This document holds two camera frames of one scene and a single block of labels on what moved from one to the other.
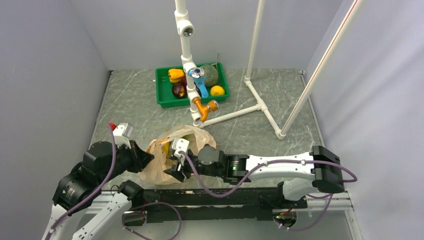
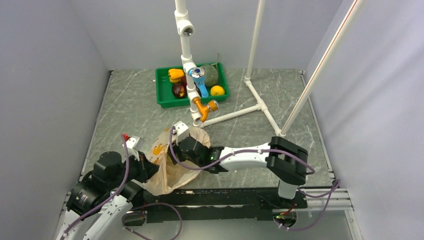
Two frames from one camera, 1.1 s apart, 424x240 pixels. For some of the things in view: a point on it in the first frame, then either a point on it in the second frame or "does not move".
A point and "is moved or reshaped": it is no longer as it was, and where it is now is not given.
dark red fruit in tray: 184,80 does not move
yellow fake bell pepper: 175,74 does not move
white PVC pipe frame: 185,28 does not move
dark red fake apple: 178,90 does not move
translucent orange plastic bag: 196,137 is moved or reshaped
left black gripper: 140,157 to 146,168
